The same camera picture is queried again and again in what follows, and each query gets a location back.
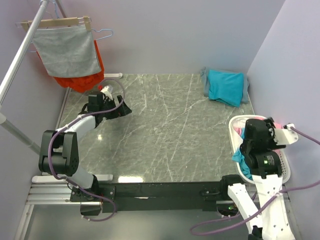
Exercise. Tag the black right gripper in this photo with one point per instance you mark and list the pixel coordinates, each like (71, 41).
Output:
(271, 142)

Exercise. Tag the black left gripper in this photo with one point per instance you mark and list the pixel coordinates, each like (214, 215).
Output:
(123, 110)

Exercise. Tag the turquoise t shirt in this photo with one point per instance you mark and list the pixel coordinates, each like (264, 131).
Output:
(226, 87)
(239, 158)

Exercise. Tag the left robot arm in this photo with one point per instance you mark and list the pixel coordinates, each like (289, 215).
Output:
(59, 151)

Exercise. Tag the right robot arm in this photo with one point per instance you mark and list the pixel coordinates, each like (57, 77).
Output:
(270, 220)

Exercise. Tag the pink t shirt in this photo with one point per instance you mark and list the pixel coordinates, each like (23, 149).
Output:
(240, 130)

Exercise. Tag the white laundry basket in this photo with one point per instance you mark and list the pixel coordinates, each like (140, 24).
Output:
(285, 165)

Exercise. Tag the white rack foot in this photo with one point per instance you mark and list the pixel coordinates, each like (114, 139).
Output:
(113, 75)

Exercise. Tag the orange hanging garment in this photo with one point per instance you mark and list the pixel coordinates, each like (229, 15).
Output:
(80, 80)

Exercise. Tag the folded turquoise t shirt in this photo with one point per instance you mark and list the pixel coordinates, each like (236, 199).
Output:
(226, 87)

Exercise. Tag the grey hanging cloth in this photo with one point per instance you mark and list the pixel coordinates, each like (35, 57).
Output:
(61, 35)

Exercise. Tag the black base beam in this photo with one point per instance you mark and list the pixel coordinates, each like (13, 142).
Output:
(158, 196)

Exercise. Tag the metal clothes rack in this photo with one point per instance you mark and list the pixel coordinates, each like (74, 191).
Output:
(30, 100)

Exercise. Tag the wooden clip hanger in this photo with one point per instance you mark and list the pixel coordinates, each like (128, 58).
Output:
(57, 22)

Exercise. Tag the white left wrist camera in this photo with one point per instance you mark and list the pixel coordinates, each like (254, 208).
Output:
(106, 90)

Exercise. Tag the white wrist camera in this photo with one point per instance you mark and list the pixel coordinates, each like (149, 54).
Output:
(106, 90)
(285, 136)

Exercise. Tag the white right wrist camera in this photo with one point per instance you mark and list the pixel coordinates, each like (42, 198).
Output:
(285, 136)

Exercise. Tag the aluminium rail frame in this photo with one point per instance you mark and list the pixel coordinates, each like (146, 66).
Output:
(59, 194)

